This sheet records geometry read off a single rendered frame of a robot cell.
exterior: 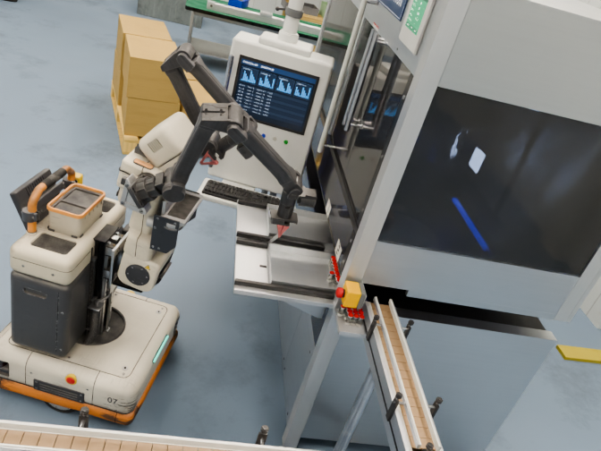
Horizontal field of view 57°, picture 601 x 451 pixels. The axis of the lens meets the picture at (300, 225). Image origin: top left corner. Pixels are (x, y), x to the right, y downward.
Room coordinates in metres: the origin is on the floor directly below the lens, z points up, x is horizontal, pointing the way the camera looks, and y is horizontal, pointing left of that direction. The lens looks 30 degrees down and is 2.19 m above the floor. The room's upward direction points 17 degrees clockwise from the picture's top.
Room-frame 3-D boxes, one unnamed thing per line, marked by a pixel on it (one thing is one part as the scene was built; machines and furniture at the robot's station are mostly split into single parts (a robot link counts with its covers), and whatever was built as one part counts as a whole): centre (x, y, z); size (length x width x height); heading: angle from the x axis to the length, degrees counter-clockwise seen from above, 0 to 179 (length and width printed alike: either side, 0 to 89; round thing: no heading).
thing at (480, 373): (2.86, -0.47, 0.44); 2.06 x 1.00 x 0.88; 13
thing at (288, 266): (1.91, -0.09, 0.90); 0.34 x 0.26 x 0.04; 104
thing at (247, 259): (2.06, 0.02, 0.87); 0.70 x 0.48 x 0.02; 13
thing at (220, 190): (2.51, 0.33, 0.82); 0.40 x 0.14 x 0.02; 93
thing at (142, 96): (4.89, 1.54, 0.41); 1.40 x 1.00 x 0.82; 24
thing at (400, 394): (1.45, -0.46, 0.92); 0.69 x 0.15 x 0.16; 13
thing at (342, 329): (1.69, -0.31, 0.87); 0.14 x 0.13 x 0.02; 103
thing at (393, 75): (2.01, -0.17, 1.50); 0.43 x 0.01 x 0.59; 13
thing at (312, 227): (2.24, -0.01, 0.90); 0.34 x 0.26 x 0.04; 103
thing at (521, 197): (1.86, -0.70, 1.50); 0.85 x 0.01 x 0.59; 103
